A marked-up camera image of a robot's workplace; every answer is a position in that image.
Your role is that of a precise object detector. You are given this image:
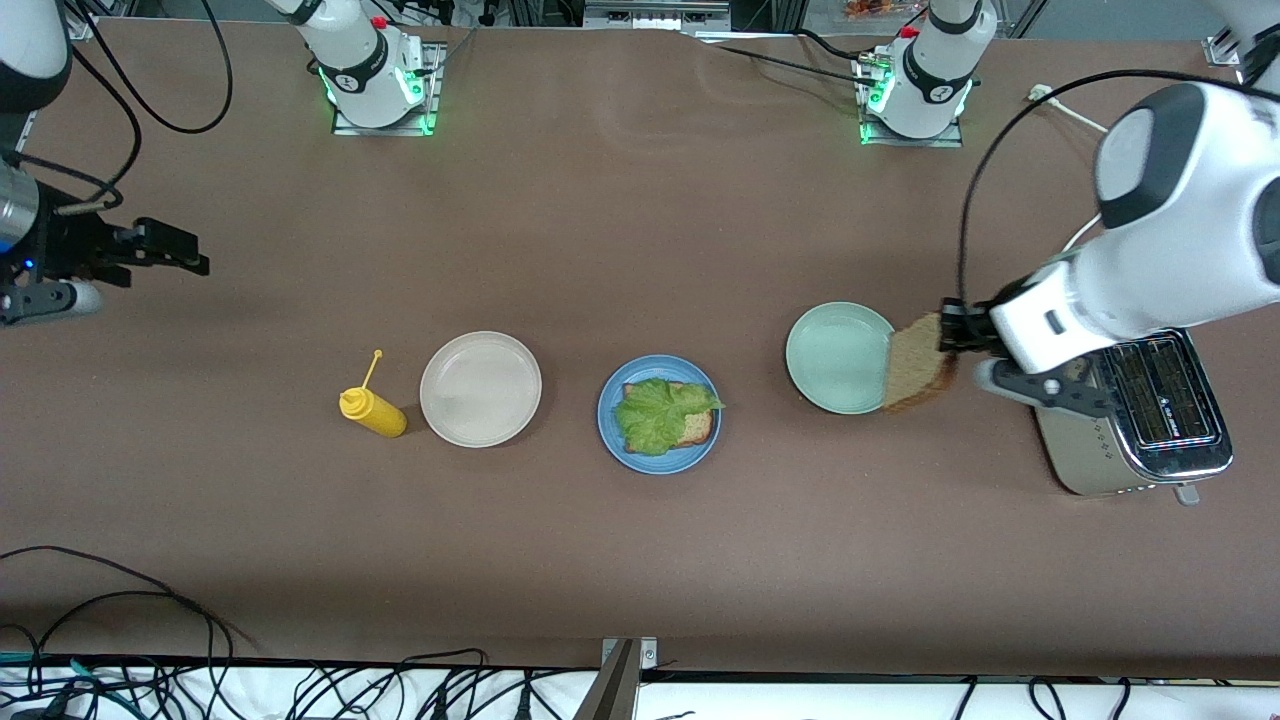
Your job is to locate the brown bread slice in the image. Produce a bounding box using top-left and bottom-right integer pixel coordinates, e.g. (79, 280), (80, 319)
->
(882, 312), (959, 414)
(622, 381), (716, 449)

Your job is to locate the yellow squeeze sauce bottle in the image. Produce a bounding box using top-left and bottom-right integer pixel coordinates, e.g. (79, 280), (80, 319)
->
(339, 351), (409, 442)

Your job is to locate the green lettuce leaf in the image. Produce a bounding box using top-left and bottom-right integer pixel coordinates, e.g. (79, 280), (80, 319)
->
(613, 377), (727, 458)

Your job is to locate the pale green round plate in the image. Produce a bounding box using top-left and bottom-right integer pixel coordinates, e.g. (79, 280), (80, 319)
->
(785, 301), (898, 416)

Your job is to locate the blue round plate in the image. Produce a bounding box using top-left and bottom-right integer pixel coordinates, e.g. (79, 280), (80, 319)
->
(596, 354), (722, 476)

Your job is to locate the beige round plate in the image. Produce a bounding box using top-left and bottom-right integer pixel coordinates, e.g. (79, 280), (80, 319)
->
(419, 330), (543, 449)

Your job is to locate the beige chrome toaster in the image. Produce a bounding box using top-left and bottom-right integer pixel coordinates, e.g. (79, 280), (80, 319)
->
(1035, 328), (1235, 507)

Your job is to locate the grey metal box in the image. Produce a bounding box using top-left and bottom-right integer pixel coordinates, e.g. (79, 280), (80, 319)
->
(583, 0), (733, 33)

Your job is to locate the black looped cable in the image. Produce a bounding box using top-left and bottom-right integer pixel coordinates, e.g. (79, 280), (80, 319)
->
(0, 40), (141, 216)

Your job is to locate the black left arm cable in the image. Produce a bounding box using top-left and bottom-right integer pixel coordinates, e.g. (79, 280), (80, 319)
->
(958, 68), (1280, 306)

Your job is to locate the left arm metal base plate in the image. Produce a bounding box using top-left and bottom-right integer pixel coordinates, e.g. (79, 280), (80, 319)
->
(856, 50), (967, 149)

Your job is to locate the white toaster power cord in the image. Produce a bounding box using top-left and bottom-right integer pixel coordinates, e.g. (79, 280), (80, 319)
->
(1028, 84), (1109, 263)

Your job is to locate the thin black cable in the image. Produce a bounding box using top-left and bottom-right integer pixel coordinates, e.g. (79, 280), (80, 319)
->
(690, 28), (886, 89)

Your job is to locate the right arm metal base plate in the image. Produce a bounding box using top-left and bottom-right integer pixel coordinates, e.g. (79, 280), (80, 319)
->
(330, 42), (443, 137)

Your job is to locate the long black cable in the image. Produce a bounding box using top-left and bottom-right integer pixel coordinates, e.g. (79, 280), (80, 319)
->
(0, 545), (259, 656)
(28, 590), (237, 696)

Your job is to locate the teal cable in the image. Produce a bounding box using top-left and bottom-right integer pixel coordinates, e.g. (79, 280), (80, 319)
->
(0, 650), (136, 716)

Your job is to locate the aluminium bracket profile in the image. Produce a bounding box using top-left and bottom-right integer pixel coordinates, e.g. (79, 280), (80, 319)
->
(573, 636), (661, 720)

